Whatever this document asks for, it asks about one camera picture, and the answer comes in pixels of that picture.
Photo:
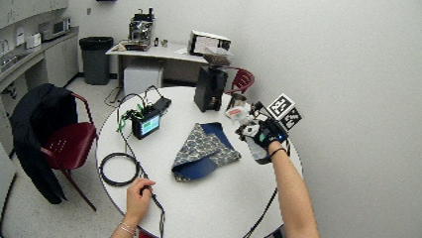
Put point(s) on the metal cup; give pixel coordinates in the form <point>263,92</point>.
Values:
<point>237,99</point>

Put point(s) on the black wrist band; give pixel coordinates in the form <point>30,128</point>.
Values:
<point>277,151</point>

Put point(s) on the white marker cube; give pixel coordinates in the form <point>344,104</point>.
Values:
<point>281,107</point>

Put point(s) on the blue patterned cloth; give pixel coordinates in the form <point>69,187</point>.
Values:
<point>206,148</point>

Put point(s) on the red chair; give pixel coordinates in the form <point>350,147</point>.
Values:
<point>242,81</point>
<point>69,142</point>

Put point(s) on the tall black box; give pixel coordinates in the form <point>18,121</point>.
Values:
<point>210,87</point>

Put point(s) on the small black screen device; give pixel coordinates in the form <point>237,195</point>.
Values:
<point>146,125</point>

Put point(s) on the flat black box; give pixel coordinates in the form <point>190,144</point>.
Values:
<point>162,105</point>

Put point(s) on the open cardboard box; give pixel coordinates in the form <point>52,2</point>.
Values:
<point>206,43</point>

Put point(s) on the white cabinet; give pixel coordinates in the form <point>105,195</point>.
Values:
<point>141,79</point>

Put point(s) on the white desk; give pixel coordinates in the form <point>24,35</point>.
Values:
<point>166,54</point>

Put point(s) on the black jacket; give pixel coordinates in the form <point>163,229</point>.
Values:
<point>37,132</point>

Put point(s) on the small metal jug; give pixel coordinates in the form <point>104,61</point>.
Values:
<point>163,43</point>

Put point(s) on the small dark bottle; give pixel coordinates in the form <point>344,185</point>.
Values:
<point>155,41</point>

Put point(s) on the espresso machine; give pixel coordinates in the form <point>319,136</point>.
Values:
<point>139,29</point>

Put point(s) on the black trash bin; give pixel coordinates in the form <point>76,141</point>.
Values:
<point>96,59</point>

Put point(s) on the kitchen counter with cabinets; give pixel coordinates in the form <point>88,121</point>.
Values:
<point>52,59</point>

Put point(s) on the white toaster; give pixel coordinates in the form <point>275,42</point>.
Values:
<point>33,41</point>

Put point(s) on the microwave oven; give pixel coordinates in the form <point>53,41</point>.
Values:
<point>54,28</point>

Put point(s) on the wall outlet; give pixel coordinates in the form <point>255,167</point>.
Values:
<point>88,11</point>

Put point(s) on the wall cabinets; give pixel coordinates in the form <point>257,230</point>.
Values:
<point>26,10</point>

